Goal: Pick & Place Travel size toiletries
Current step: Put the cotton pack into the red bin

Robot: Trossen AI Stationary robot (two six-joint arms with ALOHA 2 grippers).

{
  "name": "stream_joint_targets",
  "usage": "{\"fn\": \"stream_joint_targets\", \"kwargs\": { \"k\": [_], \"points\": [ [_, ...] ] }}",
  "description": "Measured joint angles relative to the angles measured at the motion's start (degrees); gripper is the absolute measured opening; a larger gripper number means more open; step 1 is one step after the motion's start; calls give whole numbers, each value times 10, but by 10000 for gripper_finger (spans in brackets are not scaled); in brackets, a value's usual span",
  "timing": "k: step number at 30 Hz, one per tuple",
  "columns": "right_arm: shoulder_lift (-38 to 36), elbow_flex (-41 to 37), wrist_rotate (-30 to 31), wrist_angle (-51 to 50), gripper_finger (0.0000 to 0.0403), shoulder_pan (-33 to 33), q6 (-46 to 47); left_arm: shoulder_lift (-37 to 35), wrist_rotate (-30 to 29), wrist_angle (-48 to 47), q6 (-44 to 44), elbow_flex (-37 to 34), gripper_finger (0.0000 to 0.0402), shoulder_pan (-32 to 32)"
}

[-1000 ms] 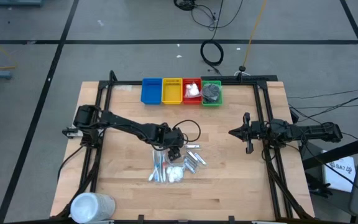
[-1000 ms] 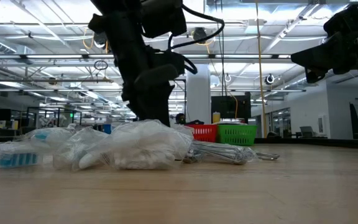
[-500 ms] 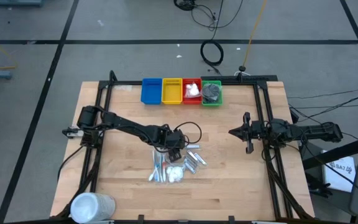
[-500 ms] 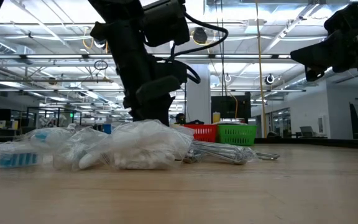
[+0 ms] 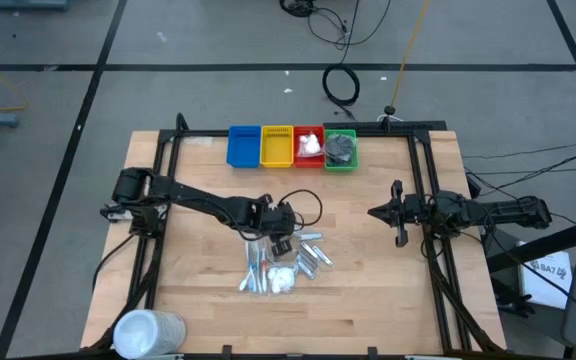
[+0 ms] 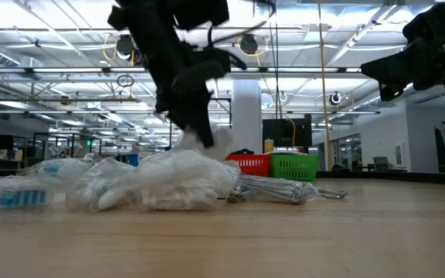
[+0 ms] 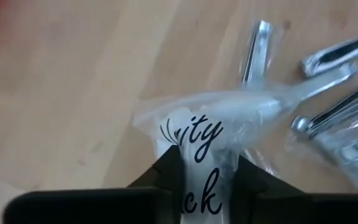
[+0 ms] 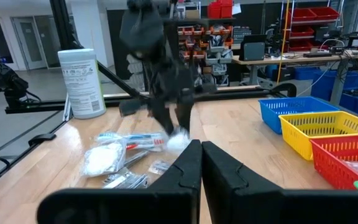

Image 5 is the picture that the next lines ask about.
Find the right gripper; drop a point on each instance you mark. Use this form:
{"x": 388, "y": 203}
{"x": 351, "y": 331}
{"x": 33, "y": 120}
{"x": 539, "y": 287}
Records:
{"x": 410, "y": 210}

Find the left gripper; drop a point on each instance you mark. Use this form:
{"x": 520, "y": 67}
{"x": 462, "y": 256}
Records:
{"x": 278, "y": 220}

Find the bagged red toothbrush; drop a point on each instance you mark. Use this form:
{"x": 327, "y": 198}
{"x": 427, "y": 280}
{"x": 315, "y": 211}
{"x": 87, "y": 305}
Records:
{"x": 264, "y": 265}

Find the bagged blue toothbrush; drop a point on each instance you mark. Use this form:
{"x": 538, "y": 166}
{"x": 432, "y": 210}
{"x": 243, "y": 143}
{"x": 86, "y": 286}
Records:
{"x": 256, "y": 262}
{"x": 248, "y": 265}

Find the bagged white cotton balls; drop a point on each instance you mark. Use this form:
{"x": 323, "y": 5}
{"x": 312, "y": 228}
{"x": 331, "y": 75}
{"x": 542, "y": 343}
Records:
{"x": 310, "y": 145}
{"x": 281, "y": 280}

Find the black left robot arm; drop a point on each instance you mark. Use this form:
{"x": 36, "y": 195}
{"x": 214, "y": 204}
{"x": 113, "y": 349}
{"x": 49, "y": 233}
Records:
{"x": 193, "y": 197}

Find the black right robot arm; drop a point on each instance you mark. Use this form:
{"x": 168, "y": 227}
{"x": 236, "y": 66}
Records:
{"x": 493, "y": 212}

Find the green plastic basket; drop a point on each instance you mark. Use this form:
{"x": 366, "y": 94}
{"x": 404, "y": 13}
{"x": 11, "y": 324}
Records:
{"x": 342, "y": 169}

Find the red plastic basket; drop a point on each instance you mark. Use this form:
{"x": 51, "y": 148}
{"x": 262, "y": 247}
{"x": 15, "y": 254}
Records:
{"x": 313, "y": 161}

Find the yellow plastic basket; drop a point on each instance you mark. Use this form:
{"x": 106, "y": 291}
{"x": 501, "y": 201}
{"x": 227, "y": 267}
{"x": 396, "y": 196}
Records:
{"x": 277, "y": 150}

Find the blue plastic basket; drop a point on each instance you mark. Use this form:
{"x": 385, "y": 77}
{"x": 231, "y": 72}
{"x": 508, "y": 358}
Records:
{"x": 244, "y": 146}

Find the black metal bar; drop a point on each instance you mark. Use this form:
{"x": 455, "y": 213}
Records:
{"x": 528, "y": 250}

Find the white wrapped roll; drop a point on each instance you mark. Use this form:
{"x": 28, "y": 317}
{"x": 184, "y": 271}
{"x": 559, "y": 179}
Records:
{"x": 149, "y": 332}

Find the white cardboard box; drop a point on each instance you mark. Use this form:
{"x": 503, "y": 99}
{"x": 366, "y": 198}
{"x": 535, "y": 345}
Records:
{"x": 550, "y": 280}

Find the grey metal beam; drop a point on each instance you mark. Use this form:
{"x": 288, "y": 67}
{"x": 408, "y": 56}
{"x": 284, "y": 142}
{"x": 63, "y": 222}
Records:
{"x": 23, "y": 4}

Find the black rig frame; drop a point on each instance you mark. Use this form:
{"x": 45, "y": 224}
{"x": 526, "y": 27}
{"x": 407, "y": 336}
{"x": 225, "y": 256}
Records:
{"x": 203, "y": 133}

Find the black table bracket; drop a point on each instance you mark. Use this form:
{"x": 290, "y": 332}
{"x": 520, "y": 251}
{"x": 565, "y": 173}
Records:
{"x": 372, "y": 351}
{"x": 226, "y": 350}

